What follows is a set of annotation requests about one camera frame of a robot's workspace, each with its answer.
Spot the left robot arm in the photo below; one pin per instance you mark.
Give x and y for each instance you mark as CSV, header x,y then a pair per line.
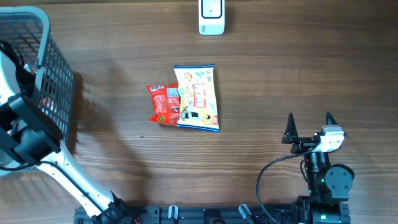
x,y
31,138

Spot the white barcode scanner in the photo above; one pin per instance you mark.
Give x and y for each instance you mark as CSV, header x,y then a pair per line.
x,y
211,17

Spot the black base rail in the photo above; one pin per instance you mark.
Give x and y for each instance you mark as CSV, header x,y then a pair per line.
x,y
276,213

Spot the red snack packet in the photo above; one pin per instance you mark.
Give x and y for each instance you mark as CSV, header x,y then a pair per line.
x,y
166,103

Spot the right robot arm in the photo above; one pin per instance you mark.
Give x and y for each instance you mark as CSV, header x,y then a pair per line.
x,y
328,185

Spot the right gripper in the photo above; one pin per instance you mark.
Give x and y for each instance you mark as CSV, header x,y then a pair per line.
x,y
291,136

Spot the yellow chips bag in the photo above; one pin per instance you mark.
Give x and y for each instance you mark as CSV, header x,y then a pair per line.
x,y
198,105

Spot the grey plastic shopping basket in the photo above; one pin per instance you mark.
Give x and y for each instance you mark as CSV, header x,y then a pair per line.
x,y
27,29

